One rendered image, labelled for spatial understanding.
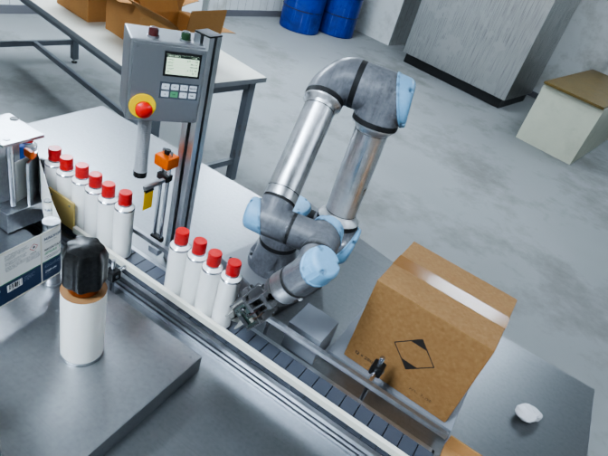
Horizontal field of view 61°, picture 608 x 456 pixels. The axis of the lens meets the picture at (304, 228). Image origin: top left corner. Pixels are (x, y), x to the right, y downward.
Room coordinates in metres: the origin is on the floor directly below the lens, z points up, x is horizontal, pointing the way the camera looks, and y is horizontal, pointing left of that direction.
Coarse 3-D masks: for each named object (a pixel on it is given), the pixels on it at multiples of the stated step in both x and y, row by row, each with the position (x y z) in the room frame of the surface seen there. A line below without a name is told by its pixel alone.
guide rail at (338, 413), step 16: (112, 256) 1.01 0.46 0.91; (144, 272) 0.98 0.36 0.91; (160, 288) 0.94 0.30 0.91; (176, 304) 0.92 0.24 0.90; (208, 320) 0.89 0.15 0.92; (224, 336) 0.87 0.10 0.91; (256, 352) 0.84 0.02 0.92; (272, 368) 0.81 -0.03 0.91; (304, 384) 0.79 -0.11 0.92; (320, 400) 0.77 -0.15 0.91; (336, 416) 0.75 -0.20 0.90; (352, 416) 0.75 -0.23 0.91; (368, 432) 0.72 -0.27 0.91; (384, 448) 0.71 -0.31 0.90
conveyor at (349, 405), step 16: (128, 272) 1.00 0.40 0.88; (160, 272) 1.03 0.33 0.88; (192, 320) 0.91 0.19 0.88; (240, 336) 0.91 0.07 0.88; (256, 336) 0.92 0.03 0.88; (240, 352) 0.86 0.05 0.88; (272, 352) 0.89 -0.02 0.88; (288, 368) 0.85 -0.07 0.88; (304, 368) 0.87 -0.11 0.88; (288, 384) 0.81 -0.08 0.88; (320, 384) 0.84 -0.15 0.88; (304, 400) 0.78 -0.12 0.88; (336, 400) 0.81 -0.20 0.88; (352, 400) 0.82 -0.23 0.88; (368, 416) 0.79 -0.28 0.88; (352, 432) 0.73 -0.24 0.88; (384, 432) 0.77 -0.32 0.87; (400, 432) 0.77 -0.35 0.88; (400, 448) 0.74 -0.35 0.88; (416, 448) 0.75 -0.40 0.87
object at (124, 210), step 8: (120, 192) 1.05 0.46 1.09; (128, 192) 1.06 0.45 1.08; (120, 200) 1.04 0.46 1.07; (128, 200) 1.05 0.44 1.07; (120, 208) 1.04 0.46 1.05; (128, 208) 1.05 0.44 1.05; (120, 216) 1.03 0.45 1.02; (128, 216) 1.04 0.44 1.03; (120, 224) 1.03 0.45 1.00; (128, 224) 1.04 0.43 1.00; (112, 232) 1.04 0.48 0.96; (120, 232) 1.03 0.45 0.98; (128, 232) 1.04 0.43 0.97; (112, 240) 1.04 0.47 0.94; (120, 240) 1.03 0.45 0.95; (128, 240) 1.05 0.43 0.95; (112, 248) 1.04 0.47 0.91; (120, 248) 1.03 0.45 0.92; (128, 248) 1.05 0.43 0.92; (128, 256) 1.05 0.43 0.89
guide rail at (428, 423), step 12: (156, 240) 1.06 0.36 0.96; (276, 324) 0.90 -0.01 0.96; (300, 336) 0.89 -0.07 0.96; (312, 348) 0.87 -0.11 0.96; (336, 360) 0.85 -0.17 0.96; (348, 372) 0.83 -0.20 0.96; (372, 384) 0.81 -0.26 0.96; (384, 396) 0.79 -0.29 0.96; (408, 408) 0.78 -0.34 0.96; (420, 420) 0.76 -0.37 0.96; (444, 432) 0.75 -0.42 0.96
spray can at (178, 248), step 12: (180, 228) 0.98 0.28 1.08; (180, 240) 0.96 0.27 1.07; (168, 252) 0.97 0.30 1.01; (180, 252) 0.95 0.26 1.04; (168, 264) 0.96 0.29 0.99; (180, 264) 0.96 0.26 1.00; (168, 276) 0.95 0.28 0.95; (180, 276) 0.96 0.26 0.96; (168, 288) 0.95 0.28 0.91; (180, 288) 0.96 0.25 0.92
